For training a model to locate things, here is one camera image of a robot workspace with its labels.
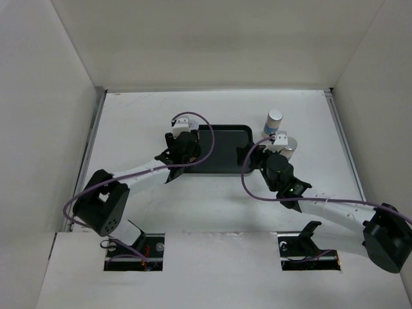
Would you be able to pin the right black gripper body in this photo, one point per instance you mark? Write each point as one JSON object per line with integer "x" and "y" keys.
{"x": 263, "y": 170}

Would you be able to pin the black plastic tray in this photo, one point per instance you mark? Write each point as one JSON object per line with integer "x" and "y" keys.
{"x": 224, "y": 158}

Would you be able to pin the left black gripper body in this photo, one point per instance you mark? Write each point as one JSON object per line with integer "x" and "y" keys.
{"x": 194, "y": 154}

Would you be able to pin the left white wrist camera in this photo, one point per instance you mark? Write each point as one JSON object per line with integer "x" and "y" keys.
{"x": 180, "y": 125}

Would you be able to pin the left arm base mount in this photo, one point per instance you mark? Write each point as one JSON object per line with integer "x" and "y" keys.
{"x": 146, "y": 254}

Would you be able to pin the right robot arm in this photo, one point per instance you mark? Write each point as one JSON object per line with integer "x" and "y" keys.
{"x": 383, "y": 233}

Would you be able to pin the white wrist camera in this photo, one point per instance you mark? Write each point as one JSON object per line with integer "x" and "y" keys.
{"x": 180, "y": 125}
{"x": 276, "y": 142}

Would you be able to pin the blue-label shaker bottle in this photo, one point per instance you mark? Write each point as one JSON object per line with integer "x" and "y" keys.
{"x": 290, "y": 148}
{"x": 272, "y": 122}

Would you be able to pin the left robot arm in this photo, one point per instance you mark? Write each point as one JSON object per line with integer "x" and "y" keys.
{"x": 103, "y": 208}

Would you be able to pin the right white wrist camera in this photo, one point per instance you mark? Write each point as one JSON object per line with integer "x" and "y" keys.
{"x": 276, "y": 142}

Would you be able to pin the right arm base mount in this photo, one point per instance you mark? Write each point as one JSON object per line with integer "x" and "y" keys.
{"x": 298, "y": 251}

